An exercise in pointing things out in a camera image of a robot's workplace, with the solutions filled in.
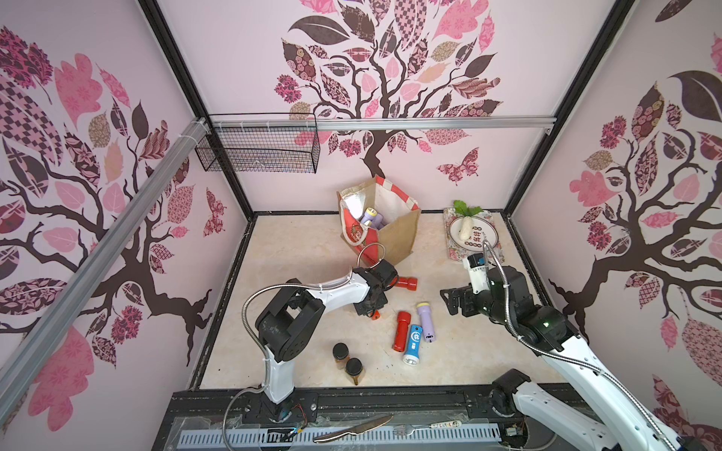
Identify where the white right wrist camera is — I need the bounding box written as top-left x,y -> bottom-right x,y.
464,253 -> 490,294

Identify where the red and brown tote bag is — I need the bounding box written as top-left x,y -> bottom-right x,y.
337,176 -> 421,265

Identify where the black cap jar rear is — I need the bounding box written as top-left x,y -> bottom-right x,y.
332,342 -> 350,370

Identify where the purple flashlight yellow head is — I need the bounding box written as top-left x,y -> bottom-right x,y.
372,214 -> 385,230

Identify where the aluminium rail left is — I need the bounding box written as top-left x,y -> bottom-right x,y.
1,118 -> 210,421

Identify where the red flashlight upright row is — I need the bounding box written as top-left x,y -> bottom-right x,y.
392,311 -> 412,353

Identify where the blue flashlight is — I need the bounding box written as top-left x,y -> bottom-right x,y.
402,324 -> 423,366

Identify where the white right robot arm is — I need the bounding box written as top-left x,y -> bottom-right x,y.
440,255 -> 705,450

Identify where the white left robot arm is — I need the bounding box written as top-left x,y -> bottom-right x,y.
224,259 -> 400,421

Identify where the wooden handled knife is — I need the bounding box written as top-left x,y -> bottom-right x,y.
313,415 -> 394,445

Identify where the purple flashlight right inner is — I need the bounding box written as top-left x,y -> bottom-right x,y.
417,302 -> 436,343

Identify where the silver fork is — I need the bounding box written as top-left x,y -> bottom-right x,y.
394,420 -> 463,437

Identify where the black wire basket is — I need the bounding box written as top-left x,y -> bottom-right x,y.
196,113 -> 321,174

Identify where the aluminium rail back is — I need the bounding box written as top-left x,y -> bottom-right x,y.
211,115 -> 557,132

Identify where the red flashlight top right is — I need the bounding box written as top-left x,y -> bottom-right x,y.
395,277 -> 419,291

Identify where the floral plate with radish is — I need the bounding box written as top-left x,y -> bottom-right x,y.
443,207 -> 505,262

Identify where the black cap jar front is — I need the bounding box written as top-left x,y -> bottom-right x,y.
345,357 -> 365,385

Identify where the black cap jar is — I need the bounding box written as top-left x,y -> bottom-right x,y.
345,357 -> 365,385
332,342 -> 350,370

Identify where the aluminium rail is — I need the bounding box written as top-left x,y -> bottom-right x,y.
1,118 -> 210,421
211,115 -> 557,132

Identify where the white cable duct strip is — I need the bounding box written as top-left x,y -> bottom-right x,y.
176,424 -> 503,450

